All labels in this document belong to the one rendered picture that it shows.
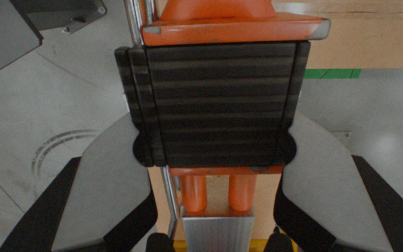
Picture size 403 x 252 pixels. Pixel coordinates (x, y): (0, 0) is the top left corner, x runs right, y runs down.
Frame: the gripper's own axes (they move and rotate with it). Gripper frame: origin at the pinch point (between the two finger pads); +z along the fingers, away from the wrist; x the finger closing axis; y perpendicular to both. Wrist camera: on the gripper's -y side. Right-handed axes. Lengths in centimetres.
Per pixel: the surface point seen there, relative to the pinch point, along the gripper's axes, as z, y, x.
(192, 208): -0.8, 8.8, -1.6
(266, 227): 26, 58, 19
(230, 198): -0.2, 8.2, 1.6
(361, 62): 66, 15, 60
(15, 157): 119, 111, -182
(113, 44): 120, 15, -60
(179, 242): 12.7, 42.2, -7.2
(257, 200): 25, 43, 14
